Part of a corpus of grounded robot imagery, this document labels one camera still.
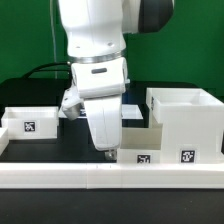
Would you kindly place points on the white marker base plate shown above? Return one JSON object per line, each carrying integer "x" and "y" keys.
{"x": 128, "y": 112}

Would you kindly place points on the white drawer with knob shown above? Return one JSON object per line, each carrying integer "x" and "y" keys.
{"x": 139, "y": 146}

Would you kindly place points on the white drawer cabinet box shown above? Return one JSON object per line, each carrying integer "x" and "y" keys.
{"x": 192, "y": 123}

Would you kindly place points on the white front boundary rail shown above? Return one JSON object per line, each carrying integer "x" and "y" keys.
{"x": 111, "y": 175}

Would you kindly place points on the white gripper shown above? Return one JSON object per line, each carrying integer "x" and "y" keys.
{"x": 101, "y": 86}

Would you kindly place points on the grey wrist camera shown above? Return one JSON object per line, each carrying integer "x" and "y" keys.
{"x": 71, "y": 103}

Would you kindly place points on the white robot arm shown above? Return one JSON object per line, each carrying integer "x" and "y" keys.
{"x": 95, "y": 31}

